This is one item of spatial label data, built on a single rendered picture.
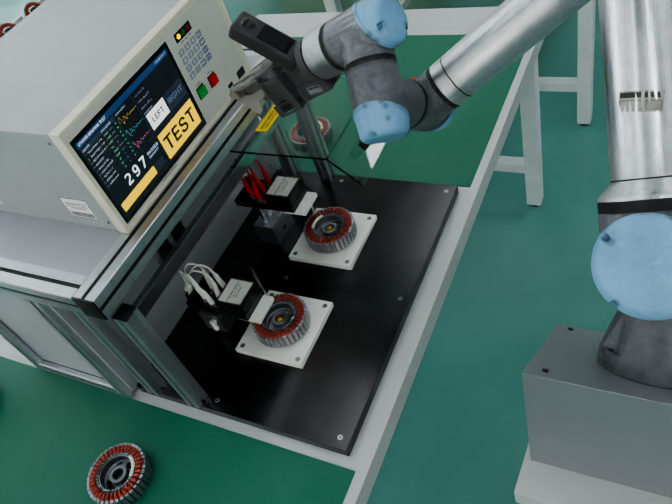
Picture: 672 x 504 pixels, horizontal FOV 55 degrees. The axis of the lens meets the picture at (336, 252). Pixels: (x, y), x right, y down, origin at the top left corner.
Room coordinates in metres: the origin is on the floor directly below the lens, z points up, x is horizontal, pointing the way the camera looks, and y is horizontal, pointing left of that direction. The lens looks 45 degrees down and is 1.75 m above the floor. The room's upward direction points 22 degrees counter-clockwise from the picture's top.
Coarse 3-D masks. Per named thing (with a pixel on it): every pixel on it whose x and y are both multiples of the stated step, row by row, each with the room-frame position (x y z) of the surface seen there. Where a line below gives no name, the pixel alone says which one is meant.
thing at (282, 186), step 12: (264, 180) 1.13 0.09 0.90; (276, 180) 1.08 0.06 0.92; (288, 180) 1.06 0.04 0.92; (300, 180) 1.05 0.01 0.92; (240, 192) 1.12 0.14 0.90; (276, 192) 1.04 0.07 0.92; (288, 192) 1.03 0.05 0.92; (300, 192) 1.04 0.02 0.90; (312, 192) 1.05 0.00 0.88; (240, 204) 1.09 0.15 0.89; (252, 204) 1.07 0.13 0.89; (264, 204) 1.05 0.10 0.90; (276, 204) 1.04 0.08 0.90; (288, 204) 1.02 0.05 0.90; (300, 204) 1.03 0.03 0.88; (312, 204) 1.02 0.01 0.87; (264, 216) 1.08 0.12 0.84
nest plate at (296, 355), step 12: (312, 300) 0.85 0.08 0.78; (312, 312) 0.82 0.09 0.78; (324, 312) 0.81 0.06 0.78; (312, 324) 0.80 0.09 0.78; (324, 324) 0.79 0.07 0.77; (252, 336) 0.82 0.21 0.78; (312, 336) 0.77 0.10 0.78; (240, 348) 0.81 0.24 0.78; (252, 348) 0.80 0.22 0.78; (264, 348) 0.78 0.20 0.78; (276, 348) 0.77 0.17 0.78; (288, 348) 0.76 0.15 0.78; (300, 348) 0.75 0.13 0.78; (312, 348) 0.75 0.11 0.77; (276, 360) 0.75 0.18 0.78; (288, 360) 0.74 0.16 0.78; (300, 360) 0.73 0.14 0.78
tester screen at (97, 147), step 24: (144, 72) 0.99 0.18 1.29; (168, 72) 1.02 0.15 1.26; (120, 96) 0.94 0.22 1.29; (144, 96) 0.97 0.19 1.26; (120, 120) 0.92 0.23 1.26; (144, 120) 0.95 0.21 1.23; (168, 120) 0.98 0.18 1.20; (96, 144) 0.87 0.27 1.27; (120, 144) 0.90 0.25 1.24; (144, 144) 0.93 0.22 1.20; (96, 168) 0.85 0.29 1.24; (120, 168) 0.88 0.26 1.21; (120, 192) 0.86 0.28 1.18; (144, 192) 0.89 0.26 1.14
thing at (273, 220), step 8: (272, 216) 1.09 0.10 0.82; (280, 216) 1.08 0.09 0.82; (288, 216) 1.10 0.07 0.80; (256, 224) 1.09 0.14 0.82; (264, 224) 1.08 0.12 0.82; (272, 224) 1.07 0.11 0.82; (280, 224) 1.08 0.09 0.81; (288, 224) 1.09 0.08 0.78; (264, 232) 1.07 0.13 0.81; (272, 232) 1.06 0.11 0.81; (280, 232) 1.07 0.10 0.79; (264, 240) 1.08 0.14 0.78; (272, 240) 1.06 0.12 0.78; (280, 240) 1.06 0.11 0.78
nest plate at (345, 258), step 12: (360, 216) 1.03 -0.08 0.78; (372, 216) 1.02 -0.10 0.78; (360, 228) 1.00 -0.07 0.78; (300, 240) 1.03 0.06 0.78; (360, 240) 0.96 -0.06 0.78; (300, 252) 0.99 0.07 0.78; (312, 252) 0.98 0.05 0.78; (336, 252) 0.95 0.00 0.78; (348, 252) 0.94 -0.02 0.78; (324, 264) 0.94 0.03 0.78; (336, 264) 0.92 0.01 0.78; (348, 264) 0.91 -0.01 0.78
